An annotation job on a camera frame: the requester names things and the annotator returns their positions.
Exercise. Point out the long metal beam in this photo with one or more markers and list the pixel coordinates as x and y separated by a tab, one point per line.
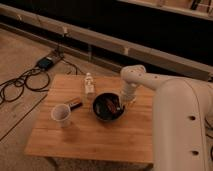
148	55

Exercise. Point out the black power adapter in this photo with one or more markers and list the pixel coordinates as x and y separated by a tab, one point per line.
45	63

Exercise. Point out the white paper cup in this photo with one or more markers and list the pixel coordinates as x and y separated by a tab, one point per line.
61	114

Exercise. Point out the wooden table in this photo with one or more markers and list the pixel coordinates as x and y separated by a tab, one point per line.
127	139

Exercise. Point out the black ceramic bowl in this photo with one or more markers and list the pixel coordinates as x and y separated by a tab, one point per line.
106	107

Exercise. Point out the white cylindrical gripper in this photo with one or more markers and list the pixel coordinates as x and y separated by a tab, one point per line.
128	92

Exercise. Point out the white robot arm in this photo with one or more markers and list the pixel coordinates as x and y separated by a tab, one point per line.
180	105

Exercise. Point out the small clear plastic bottle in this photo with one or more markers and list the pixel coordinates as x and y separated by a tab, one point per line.
89	85

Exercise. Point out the black and brown marker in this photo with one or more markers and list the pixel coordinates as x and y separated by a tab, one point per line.
74	103

